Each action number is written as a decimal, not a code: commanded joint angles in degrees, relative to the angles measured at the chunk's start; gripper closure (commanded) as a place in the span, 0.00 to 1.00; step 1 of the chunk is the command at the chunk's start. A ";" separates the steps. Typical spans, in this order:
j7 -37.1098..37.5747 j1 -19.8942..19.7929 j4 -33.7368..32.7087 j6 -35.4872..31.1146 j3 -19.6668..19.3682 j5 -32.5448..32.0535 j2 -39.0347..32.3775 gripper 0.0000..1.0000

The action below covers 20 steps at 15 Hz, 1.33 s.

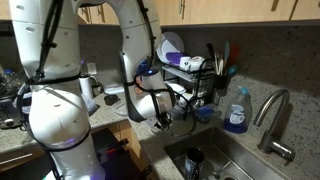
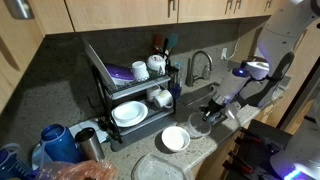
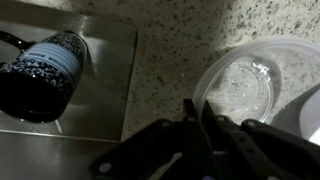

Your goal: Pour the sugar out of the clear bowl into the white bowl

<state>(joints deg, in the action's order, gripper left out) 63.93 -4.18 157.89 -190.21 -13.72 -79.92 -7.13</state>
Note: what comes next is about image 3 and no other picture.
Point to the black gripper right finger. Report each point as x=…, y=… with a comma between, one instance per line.
x=240, y=140

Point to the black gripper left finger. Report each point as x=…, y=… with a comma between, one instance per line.
x=166, y=143

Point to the clear plastic bowl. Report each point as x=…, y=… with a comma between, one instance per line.
x=243, y=86

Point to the white ceramic bowl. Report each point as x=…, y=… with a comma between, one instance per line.
x=311, y=120

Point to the steel kitchen sink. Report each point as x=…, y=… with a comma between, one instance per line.
x=83, y=146

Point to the black mug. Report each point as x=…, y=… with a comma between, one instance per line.
x=36, y=80

